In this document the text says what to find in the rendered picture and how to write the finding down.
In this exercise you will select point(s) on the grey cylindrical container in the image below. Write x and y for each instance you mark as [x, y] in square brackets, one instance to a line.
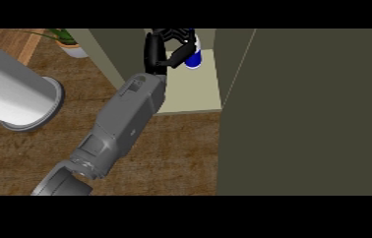
[24, 97]

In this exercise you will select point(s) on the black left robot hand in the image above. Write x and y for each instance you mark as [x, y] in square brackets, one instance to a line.
[154, 53]

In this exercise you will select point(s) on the pale beige cabinet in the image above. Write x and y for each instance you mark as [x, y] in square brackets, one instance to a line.
[191, 91]

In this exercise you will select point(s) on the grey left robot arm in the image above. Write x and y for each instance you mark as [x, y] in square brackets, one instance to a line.
[123, 117]

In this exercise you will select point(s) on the dark grey cabinet door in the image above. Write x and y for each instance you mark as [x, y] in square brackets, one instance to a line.
[300, 117]

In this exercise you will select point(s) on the green plant in white pot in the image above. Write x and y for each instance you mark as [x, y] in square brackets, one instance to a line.
[71, 47]

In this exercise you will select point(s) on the blue and white water bottle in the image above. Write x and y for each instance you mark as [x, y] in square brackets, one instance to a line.
[195, 60]

